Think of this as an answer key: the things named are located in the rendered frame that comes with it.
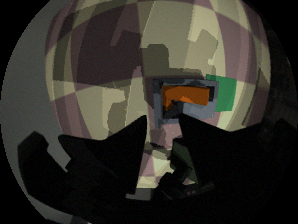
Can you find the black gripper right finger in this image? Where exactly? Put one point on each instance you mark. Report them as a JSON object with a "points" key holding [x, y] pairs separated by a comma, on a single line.
{"points": [[213, 148]]}

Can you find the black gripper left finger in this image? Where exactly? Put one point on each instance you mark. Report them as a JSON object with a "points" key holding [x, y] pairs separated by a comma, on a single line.
{"points": [[120, 154]]}

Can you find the orange l-shaped part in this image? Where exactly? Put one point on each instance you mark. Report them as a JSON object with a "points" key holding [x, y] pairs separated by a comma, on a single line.
{"points": [[187, 93]]}

